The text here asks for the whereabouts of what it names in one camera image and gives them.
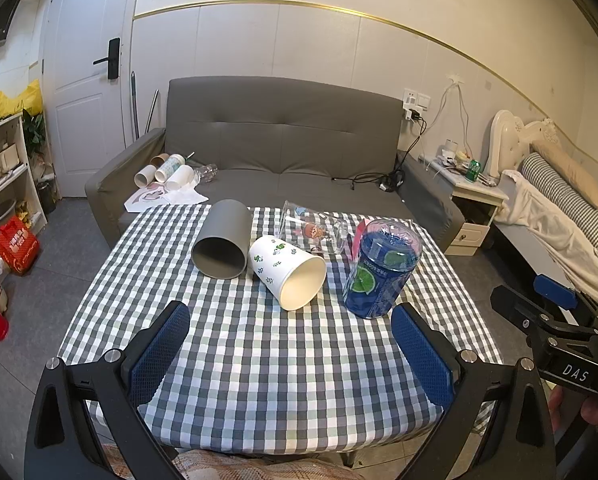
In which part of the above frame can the white shelf unit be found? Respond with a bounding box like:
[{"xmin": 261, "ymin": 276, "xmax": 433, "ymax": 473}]
[{"xmin": 0, "ymin": 112, "xmax": 48, "ymax": 261}]

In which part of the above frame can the white printed bag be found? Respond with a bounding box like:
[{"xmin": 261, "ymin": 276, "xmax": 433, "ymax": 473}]
[{"xmin": 124, "ymin": 184, "xmax": 211, "ymax": 213}]

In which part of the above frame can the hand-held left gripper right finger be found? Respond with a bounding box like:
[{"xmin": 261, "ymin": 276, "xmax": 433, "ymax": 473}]
[{"xmin": 390, "ymin": 302, "xmax": 575, "ymax": 480}]

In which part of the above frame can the clear cartoon print glass cup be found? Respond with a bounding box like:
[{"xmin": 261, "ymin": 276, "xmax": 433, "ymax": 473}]
[{"xmin": 278, "ymin": 200, "xmax": 350, "ymax": 257}]

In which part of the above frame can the white wall socket panel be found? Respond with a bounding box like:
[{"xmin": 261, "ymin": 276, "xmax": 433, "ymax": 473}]
[{"xmin": 402, "ymin": 88, "xmax": 431, "ymax": 111}]

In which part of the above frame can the beige pillow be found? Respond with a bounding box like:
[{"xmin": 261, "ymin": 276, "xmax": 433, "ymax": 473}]
[{"xmin": 530, "ymin": 139, "xmax": 598, "ymax": 210}]

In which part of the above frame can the green print paper cup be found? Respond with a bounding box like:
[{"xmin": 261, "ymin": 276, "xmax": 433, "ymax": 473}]
[{"xmin": 154, "ymin": 154, "xmax": 186, "ymax": 184}]

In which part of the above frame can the white bed headboard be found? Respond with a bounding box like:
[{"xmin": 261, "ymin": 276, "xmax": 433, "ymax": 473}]
[{"xmin": 484, "ymin": 109, "xmax": 561, "ymax": 177}]

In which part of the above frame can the white paper cup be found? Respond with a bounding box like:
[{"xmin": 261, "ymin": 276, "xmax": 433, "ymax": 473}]
[
  {"xmin": 134, "ymin": 165, "xmax": 158, "ymax": 189},
  {"xmin": 166, "ymin": 165, "xmax": 195, "ymax": 192}
]

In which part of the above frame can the red paper bag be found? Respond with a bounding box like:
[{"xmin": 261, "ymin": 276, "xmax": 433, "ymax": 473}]
[{"xmin": 0, "ymin": 217, "xmax": 41, "ymax": 276}]

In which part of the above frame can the yellow plastic bag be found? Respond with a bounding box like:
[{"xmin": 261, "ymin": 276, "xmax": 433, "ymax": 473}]
[{"xmin": 0, "ymin": 80, "xmax": 44, "ymax": 119}]

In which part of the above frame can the striped pillow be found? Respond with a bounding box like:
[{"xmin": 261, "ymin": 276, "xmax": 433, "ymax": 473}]
[{"xmin": 520, "ymin": 152, "xmax": 598, "ymax": 249}]

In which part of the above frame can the blue lime print cup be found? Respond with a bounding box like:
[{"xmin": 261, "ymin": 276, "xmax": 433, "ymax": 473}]
[{"xmin": 343, "ymin": 217, "xmax": 424, "ymax": 320}]

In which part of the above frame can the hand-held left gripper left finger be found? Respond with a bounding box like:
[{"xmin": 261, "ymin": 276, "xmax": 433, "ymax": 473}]
[{"xmin": 24, "ymin": 301, "xmax": 190, "ymax": 480}]

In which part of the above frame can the grey sofa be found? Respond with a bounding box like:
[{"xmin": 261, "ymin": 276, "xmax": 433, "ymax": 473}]
[{"xmin": 85, "ymin": 76, "xmax": 465, "ymax": 253}]

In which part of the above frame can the white nightstand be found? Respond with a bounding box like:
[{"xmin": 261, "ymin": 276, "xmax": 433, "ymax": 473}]
[{"xmin": 418, "ymin": 152, "xmax": 509, "ymax": 259}]

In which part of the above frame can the mop handle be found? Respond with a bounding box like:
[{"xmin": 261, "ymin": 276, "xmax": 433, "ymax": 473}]
[{"xmin": 130, "ymin": 72, "xmax": 140, "ymax": 141}]

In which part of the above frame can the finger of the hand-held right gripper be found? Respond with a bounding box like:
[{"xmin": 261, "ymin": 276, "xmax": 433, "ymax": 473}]
[
  {"xmin": 490, "ymin": 284, "xmax": 598, "ymax": 348},
  {"xmin": 532, "ymin": 273, "xmax": 598, "ymax": 332}
]

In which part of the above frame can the black trash bin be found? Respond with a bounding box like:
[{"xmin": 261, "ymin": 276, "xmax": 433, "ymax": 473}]
[{"xmin": 36, "ymin": 180, "xmax": 58, "ymax": 216}]

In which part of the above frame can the black cable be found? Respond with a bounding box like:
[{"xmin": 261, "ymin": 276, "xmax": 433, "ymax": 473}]
[{"xmin": 331, "ymin": 167, "xmax": 406, "ymax": 194}]

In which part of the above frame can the black door lock handle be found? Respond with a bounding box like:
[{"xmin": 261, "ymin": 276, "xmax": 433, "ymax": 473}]
[{"xmin": 93, "ymin": 37, "xmax": 121, "ymax": 80}]

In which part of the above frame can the white cable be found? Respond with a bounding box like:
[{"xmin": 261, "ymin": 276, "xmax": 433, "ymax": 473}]
[{"xmin": 419, "ymin": 77, "xmax": 474, "ymax": 161}]

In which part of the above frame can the grey cup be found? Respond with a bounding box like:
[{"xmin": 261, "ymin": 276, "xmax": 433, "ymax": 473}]
[{"xmin": 191, "ymin": 199, "xmax": 253, "ymax": 281}]

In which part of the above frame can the white door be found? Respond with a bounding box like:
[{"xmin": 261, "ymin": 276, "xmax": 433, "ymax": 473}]
[{"xmin": 41, "ymin": 0, "xmax": 144, "ymax": 199}]

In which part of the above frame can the person's right hand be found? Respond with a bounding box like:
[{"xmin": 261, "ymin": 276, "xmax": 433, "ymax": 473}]
[{"xmin": 548, "ymin": 386, "xmax": 598, "ymax": 433}]

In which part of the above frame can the checkered tablecloth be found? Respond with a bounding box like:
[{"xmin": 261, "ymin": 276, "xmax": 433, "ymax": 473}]
[{"xmin": 59, "ymin": 204, "xmax": 505, "ymax": 453}]

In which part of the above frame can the bed with striped pillow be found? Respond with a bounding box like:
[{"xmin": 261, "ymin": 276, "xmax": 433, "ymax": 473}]
[{"xmin": 494, "ymin": 169, "xmax": 598, "ymax": 307}]

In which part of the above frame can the metal stick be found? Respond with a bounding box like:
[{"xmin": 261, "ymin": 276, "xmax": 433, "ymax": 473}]
[{"xmin": 146, "ymin": 89, "xmax": 160, "ymax": 134}]

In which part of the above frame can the green plant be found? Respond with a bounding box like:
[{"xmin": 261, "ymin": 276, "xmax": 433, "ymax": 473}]
[{"xmin": 23, "ymin": 109, "xmax": 48, "ymax": 157}]

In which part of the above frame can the clear plastic bottle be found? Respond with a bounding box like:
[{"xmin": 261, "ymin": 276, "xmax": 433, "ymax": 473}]
[{"xmin": 191, "ymin": 162, "xmax": 219, "ymax": 185}]

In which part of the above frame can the white leaf print cup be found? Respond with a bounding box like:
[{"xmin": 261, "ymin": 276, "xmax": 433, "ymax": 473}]
[{"xmin": 249, "ymin": 234, "xmax": 328, "ymax": 312}]

